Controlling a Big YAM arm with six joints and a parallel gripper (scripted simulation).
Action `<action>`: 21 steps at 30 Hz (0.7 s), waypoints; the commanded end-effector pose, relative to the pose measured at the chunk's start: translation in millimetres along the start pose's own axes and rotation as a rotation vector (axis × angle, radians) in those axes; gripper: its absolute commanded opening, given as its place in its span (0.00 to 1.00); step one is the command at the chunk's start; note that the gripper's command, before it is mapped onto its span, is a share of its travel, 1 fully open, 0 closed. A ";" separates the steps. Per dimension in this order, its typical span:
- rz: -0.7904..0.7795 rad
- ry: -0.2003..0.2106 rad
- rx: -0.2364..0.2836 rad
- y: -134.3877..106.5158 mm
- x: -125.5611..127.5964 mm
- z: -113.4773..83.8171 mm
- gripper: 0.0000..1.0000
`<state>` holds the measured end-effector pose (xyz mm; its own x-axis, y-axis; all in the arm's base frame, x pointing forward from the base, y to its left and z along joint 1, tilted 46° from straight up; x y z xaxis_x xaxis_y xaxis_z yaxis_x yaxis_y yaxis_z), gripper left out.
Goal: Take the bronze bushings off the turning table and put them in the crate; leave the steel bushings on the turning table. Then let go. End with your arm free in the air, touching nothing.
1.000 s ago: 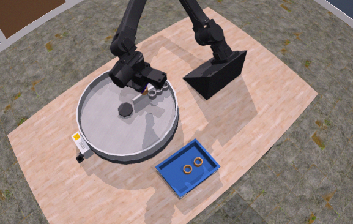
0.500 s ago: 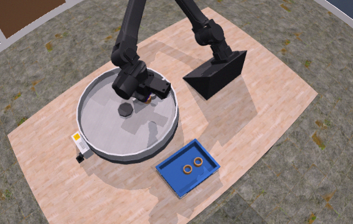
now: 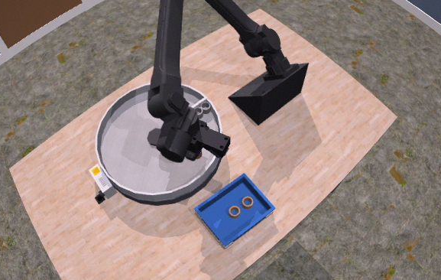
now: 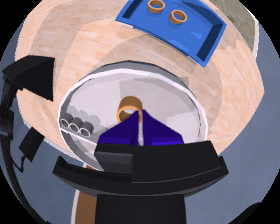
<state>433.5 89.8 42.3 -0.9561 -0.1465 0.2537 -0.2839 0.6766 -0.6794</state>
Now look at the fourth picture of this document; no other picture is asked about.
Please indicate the blue open crate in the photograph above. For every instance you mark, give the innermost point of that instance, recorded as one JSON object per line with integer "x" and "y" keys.
{"x": 197, "y": 37}

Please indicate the bronze bushing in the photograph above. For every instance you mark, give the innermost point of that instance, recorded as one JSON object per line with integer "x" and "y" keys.
{"x": 179, "y": 13}
{"x": 132, "y": 103}
{"x": 157, "y": 2}

